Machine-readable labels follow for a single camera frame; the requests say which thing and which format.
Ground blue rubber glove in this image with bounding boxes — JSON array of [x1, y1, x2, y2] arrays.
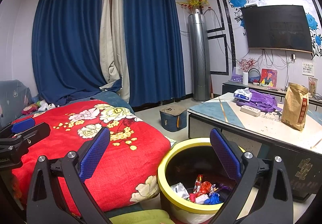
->
[[204, 192, 221, 205]]

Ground red plastic bag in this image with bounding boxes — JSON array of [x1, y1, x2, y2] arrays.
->
[[193, 174, 212, 197]]

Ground white plastic bag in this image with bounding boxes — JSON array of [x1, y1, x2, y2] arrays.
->
[[170, 183, 189, 199]]

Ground purple snack wrapper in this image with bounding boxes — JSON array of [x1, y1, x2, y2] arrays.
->
[[217, 184, 232, 192]]

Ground green sleeve forearm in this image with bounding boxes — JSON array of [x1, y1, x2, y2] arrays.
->
[[110, 209, 174, 224]]

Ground yellow rimmed black trash bin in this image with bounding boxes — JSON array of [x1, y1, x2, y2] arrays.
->
[[157, 137, 236, 223]]

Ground plush toys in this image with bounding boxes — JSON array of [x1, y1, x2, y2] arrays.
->
[[22, 100, 56, 115]]

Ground coffee table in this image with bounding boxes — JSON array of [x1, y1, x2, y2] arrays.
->
[[188, 93, 321, 201]]

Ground red floral blanket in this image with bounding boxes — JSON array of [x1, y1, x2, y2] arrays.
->
[[12, 100, 171, 212]]

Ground purple bag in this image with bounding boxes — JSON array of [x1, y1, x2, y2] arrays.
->
[[236, 89, 282, 113]]

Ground brown paper bag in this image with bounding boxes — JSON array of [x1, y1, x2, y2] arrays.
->
[[281, 83, 309, 131]]

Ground white tissue pack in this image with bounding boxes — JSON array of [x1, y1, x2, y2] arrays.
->
[[233, 88, 252, 102]]

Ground black tv cabinet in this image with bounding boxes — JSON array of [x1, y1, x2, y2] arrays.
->
[[222, 81, 321, 113]]

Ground blue curtain left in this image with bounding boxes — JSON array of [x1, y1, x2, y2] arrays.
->
[[32, 0, 121, 106]]

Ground blue curtain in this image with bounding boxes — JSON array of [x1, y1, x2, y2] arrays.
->
[[124, 0, 186, 107], [32, 0, 121, 106]]

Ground colourful picture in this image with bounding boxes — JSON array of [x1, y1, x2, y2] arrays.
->
[[260, 69, 277, 87]]

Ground beige curtain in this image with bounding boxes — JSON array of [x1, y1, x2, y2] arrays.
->
[[99, 0, 130, 102]]

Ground blue storage stool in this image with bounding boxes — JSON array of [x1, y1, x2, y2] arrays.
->
[[159, 104, 187, 132]]

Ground round mirror ornament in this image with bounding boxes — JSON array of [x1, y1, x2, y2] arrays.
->
[[248, 68, 261, 84]]

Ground white vase with red flowers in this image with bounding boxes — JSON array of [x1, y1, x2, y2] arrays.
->
[[238, 58, 256, 85]]

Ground blue curtain right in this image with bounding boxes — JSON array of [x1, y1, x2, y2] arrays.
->
[[124, 0, 186, 107]]

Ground black curved television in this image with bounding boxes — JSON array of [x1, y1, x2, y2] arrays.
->
[[241, 5, 313, 53]]

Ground silver tower air conditioner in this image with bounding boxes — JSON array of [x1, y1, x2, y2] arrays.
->
[[188, 10, 211, 101]]

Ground yellow artificial flowers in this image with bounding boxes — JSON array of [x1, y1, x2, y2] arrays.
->
[[177, 0, 210, 13]]

